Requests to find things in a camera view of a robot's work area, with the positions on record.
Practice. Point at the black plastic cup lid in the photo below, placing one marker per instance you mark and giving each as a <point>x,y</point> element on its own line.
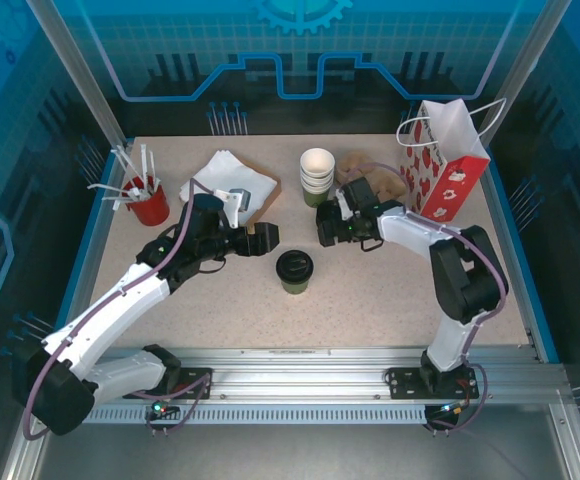
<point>295,265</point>

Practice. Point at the red white paper gift bag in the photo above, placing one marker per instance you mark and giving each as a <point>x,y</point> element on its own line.
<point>462,175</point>

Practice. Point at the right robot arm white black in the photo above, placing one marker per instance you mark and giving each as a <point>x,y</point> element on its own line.
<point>470,280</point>

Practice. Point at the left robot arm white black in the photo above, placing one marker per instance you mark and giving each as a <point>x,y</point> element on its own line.
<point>120,305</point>

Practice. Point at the red plastic cup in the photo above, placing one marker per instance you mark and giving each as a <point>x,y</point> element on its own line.
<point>152,210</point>

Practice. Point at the white wrapped stirrer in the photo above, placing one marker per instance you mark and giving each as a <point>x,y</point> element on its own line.
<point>120,198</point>
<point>107,188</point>
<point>144,162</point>
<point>127,164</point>
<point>152,172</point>

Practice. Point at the small led circuit board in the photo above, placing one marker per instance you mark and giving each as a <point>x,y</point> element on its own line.
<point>162,407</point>
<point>455,409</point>

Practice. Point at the steel bottom plate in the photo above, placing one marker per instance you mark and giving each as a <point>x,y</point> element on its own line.
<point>295,455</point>

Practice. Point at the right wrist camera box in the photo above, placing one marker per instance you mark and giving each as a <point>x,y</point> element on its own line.
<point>342,205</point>

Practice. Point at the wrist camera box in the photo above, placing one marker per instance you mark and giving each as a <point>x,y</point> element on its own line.
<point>235,202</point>
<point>342,205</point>

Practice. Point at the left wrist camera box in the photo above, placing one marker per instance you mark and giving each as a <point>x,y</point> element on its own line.
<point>235,202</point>

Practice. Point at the aluminium mounting rail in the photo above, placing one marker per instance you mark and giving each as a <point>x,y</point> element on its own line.
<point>295,380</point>

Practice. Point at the aluminium frame post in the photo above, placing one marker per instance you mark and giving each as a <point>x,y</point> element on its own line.
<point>75,60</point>
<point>522,60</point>

